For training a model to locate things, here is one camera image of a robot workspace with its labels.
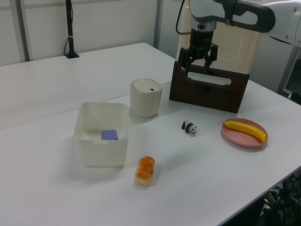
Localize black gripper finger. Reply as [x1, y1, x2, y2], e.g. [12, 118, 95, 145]
[178, 47, 198, 77]
[203, 43, 219, 74]

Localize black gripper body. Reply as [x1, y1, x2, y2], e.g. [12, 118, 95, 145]
[189, 28, 216, 57]

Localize white plastic box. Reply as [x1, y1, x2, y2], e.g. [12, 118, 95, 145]
[74, 101, 130, 168]

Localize cream plastic storage box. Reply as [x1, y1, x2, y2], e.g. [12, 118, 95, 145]
[175, 0, 262, 75]

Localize dark brown wooden drawer box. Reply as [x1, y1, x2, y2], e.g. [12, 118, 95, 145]
[168, 60, 250, 114]

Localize cream small trash can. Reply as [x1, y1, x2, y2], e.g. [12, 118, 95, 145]
[130, 79, 163, 118]

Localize small panda figurine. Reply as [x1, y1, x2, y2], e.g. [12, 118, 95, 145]
[181, 120, 198, 137]

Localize yellow toy banana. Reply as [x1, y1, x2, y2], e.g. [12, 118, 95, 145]
[223, 120, 268, 144]

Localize pink plastic plate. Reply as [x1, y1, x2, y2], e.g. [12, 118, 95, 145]
[221, 118, 269, 149]

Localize purple sponge block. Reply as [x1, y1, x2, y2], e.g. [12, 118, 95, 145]
[100, 129, 119, 141]

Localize black pole stand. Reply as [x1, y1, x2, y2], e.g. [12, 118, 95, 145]
[64, 0, 80, 59]

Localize toy bread with orange topping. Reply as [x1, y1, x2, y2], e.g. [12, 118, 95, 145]
[134, 156, 156, 188]

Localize black mesh chair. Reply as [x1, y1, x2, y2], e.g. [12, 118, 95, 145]
[261, 169, 301, 226]

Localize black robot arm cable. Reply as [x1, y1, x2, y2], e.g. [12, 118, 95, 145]
[175, 0, 192, 36]

